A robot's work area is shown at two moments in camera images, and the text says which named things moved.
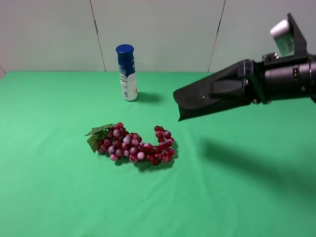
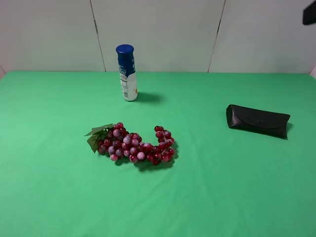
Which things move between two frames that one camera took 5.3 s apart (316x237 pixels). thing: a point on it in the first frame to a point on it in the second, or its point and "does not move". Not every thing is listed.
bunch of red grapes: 113,139 does not move
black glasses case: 221,90 to 269,123
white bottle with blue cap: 127,71 does not move
